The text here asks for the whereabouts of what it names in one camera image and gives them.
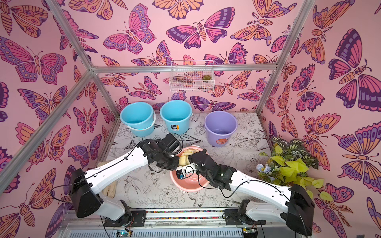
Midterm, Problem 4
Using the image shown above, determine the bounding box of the yellow microfiber cloth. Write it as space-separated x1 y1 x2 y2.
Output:
178 149 199 166

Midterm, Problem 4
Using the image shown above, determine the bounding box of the pink plastic bucket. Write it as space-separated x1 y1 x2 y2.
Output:
170 146 209 193

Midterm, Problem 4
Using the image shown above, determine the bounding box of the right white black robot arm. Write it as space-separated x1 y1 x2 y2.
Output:
189 150 315 237

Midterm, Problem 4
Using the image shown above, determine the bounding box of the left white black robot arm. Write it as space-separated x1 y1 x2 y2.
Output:
69 133 183 227

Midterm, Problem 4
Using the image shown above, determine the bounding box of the right blue bucket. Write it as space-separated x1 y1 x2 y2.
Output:
160 100 192 134

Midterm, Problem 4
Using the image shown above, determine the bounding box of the purple plastic bucket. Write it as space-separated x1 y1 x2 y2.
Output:
204 111 238 147

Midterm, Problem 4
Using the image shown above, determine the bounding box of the beige worn cloth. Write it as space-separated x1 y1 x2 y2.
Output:
102 180 118 198

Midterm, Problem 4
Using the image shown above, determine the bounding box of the green leafy potted plant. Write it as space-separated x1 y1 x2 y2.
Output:
256 137 334 202

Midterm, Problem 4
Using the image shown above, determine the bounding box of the small green succulent plant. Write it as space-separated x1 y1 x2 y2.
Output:
202 75 212 81

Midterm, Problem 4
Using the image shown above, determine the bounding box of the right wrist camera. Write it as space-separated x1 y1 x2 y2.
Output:
176 166 193 179

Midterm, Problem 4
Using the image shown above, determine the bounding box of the left blue bucket white handle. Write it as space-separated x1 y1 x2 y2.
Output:
120 102 156 137

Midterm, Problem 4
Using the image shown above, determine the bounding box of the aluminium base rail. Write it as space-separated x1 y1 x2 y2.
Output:
55 208 301 238

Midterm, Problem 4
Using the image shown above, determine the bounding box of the white wire wall basket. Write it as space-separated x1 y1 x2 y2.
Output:
168 59 215 93

